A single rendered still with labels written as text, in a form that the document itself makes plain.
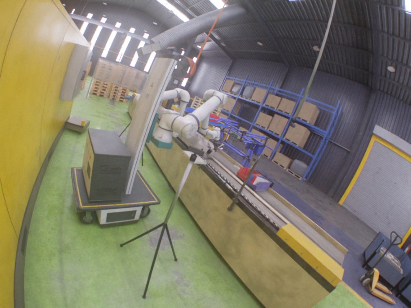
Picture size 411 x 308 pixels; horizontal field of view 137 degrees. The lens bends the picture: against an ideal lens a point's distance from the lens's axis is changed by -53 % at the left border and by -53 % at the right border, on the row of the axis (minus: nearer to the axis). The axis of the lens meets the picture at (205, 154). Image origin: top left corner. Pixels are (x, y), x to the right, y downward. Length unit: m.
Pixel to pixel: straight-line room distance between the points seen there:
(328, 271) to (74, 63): 3.43
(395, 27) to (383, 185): 8.29
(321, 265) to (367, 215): 10.46
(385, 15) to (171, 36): 10.39
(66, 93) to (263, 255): 2.98
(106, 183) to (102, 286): 0.90
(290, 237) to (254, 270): 0.53
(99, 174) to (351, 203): 11.71
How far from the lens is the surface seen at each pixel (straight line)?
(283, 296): 1.82
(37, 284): 1.65
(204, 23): 10.43
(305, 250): 1.55
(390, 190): 12.00
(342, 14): 10.39
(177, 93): 2.38
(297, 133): 11.33
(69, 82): 2.60
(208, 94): 1.91
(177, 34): 9.55
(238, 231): 1.83
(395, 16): 9.76
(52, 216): 2.03
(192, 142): 2.50
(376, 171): 11.86
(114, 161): 1.51
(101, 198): 1.71
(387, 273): 5.42
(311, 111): 11.49
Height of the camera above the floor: 1.48
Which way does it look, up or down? 15 degrees down
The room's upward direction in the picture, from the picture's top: 25 degrees clockwise
